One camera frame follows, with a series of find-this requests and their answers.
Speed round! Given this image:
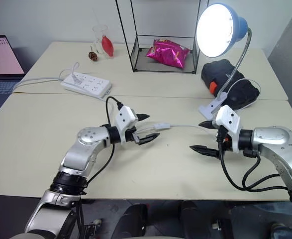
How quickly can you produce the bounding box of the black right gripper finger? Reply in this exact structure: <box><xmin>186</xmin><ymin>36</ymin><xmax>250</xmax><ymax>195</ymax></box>
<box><xmin>189</xmin><ymin>145</ymin><xmax>221</xmax><ymax>159</ymax></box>
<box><xmin>197</xmin><ymin>119</ymin><xmax>215</xmax><ymax>130</ymax></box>

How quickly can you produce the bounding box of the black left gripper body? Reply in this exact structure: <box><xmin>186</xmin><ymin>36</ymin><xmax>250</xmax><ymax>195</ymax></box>
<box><xmin>122</xmin><ymin>126</ymin><xmax>140</xmax><ymax>145</ymax></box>

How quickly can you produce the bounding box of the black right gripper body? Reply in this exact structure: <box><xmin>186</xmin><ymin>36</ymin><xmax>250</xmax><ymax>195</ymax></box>
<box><xmin>216</xmin><ymin>125</ymin><xmax>233</xmax><ymax>155</ymax></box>

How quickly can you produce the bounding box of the white lamp cord with switch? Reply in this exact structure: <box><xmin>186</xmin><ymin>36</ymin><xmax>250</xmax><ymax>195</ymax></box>
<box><xmin>59</xmin><ymin>62</ymin><xmax>262</xmax><ymax>136</ymax></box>

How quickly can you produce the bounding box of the blue gooseneck clamp desk lamp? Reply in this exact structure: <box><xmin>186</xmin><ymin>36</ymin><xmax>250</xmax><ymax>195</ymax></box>
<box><xmin>195</xmin><ymin>2</ymin><xmax>253</xmax><ymax>120</ymax></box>

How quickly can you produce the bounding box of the black bag with orange buckle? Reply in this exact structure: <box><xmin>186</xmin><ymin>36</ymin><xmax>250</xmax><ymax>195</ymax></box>
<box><xmin>200</xmin><ymin>59</ymin><xmax>261</xmax><ymax>110</ymax></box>

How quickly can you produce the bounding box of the white power strip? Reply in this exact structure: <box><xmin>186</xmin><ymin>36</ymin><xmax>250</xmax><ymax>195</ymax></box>
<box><xmin>60</xmin><ymin>72</ymin><xmax>113</xmax><ymax>98</ymax></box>

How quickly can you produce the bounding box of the pink snack bag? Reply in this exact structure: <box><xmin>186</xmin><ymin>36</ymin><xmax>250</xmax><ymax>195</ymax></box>
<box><xmin>145</xmin><ymin>38</ymin><xmax>191</xmax><ymax>68</ymax></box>

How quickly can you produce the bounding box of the dark rounded shape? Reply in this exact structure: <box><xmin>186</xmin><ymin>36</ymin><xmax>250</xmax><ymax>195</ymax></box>
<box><xmin>180</xmin><ymin>200</ymin><xmax>211</xmax><ymax>239</ymax></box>
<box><xmin>115</xmin><ymin>203</ymin><xmax>149</xmax><ymax>239</ymax></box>

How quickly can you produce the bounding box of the red bulb-shaped object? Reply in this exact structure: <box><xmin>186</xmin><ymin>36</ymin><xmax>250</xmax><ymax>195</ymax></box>
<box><xmin>100</xmin><ymin>34</ymin><xmax>115</xmax><ymax>58</ymax></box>

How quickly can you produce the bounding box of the clear glass cup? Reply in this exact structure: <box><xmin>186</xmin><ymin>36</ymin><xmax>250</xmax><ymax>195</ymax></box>
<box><xmin>93</xmin><ymin>24</ymin><xmax>109</xmax><ymax>54</ymax></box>

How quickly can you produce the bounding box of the open laptop computer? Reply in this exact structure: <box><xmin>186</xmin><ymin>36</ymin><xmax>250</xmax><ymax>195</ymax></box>
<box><xmin>0</xmin><ymin>34</ymin><xmax>27</xmax><ymax>112</ymax></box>

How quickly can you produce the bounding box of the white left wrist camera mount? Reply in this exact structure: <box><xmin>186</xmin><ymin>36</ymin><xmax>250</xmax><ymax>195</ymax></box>
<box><xmin>114</xmin><ymin>106</ymin><xmax>139</xmax><ymax>144</ymax></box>

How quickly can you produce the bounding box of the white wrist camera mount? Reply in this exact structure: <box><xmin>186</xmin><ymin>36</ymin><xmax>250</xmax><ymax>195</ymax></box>
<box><xmin>114</xmin><ymin>106</ymin><xmax>139</xmax><ymax>144</ymax></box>
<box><xmin>214</xmin><ymin>105</ymin><xmax>243</xmax><ymax>152</ymax></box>

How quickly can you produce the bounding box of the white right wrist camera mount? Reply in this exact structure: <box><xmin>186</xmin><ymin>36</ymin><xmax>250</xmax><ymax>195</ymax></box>
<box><xmin>214</xmin><ymin>105</ymin><xmax>243</xmax><ymax>152</ymax></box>

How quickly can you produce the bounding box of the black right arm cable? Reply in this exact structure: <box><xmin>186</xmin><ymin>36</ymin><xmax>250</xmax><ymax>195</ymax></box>
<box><xmin>216</xmin><ymin>126</ymin><xmax>292</xmax><ymax>193</ymax></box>

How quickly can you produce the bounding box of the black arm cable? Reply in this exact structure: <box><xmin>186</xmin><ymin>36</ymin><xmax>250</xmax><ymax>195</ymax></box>
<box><xmin>216</xmin><ymin>126</ymin><xmax>292</xmax><ymax>193</ymax></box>
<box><xmin>85</xmin><ymin>96</ymin><xmax>124</xmax><ymax>186</ymax></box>

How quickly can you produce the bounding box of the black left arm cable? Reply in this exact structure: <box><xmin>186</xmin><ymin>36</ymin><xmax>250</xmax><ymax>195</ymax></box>
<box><xmin>85</xmin><ymin>96</ymin><xmax>124</xmax><ymax>186</ymax></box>

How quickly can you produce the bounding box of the black wire frame shelf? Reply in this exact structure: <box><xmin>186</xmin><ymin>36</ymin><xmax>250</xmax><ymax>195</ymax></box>
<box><xmin>115</xmin><ymin>0</ymin><xmax>210</xmax><ymax>75</ymax></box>

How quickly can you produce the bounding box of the white power strip cable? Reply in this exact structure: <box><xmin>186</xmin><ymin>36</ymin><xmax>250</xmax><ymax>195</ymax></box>
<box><xmin>12</xmin><ymin>76</ymin><xmax>65</xmax><ymax>93</ymax></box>

